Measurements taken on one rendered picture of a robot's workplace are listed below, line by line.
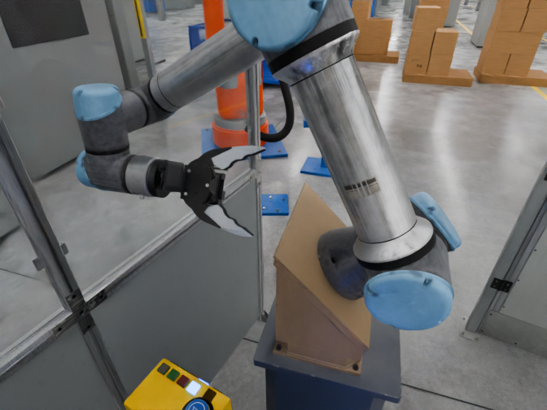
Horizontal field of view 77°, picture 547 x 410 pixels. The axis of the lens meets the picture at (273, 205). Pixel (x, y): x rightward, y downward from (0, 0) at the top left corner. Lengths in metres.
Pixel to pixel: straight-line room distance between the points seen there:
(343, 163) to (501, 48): 7.61
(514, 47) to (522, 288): 6.37
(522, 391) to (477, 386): 0.21
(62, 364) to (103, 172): 0.57
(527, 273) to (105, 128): 1.88
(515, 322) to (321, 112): 1.95
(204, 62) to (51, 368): 0.81
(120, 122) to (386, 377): 0.71
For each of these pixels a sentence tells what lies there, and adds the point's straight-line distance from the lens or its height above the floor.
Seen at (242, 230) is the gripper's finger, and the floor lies 1.33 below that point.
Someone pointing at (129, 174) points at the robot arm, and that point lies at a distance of 0.66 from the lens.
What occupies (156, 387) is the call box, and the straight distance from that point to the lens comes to 0.73.
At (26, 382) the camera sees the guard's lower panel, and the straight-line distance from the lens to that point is 1.06.
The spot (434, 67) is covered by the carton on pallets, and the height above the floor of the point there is 0.27.
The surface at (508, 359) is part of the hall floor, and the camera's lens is 2.34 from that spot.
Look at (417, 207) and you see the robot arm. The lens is 0.63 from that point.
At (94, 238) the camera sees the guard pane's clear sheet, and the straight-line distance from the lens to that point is 0.97.
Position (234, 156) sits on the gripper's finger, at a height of 1.43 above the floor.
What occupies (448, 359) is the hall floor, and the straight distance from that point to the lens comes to 2.19.
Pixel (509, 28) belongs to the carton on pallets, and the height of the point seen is 0.91.
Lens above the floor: 1.68
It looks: 34 degrees down
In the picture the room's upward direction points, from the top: straight up
